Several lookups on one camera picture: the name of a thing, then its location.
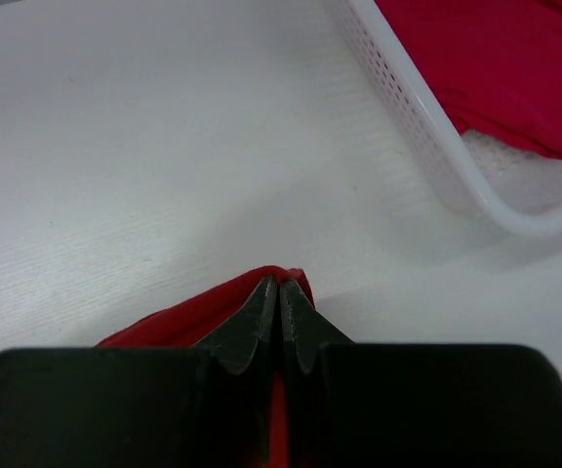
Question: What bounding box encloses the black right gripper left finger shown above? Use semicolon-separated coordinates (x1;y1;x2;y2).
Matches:
0;277;277;467

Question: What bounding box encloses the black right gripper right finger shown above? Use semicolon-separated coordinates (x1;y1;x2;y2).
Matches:
279;281;562;467

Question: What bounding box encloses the dark red t shirt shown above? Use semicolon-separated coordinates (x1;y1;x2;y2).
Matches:
99;266;315;467

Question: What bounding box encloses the white plastic basket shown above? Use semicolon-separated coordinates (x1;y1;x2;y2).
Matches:
327;1;562;237

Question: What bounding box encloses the red t shirt in basket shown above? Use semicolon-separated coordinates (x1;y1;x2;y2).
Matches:
378;1;562;160

